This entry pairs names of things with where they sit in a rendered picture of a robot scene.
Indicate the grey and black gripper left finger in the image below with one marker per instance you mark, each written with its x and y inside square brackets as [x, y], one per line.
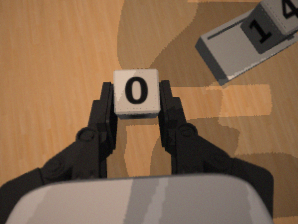
[85, 158]

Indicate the white shallow tray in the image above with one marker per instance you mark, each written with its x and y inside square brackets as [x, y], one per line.
[228, 53]

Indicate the grey number cube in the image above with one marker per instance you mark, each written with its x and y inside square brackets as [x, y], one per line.
[270, 23]
[136, 93]

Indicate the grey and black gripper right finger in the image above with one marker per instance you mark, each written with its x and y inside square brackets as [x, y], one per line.
[190, 153]

